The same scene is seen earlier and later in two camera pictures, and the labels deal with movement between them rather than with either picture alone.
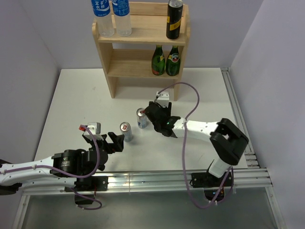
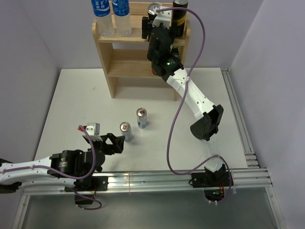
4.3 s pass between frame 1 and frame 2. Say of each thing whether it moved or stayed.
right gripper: moved
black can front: moved
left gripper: stayed
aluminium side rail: stayed
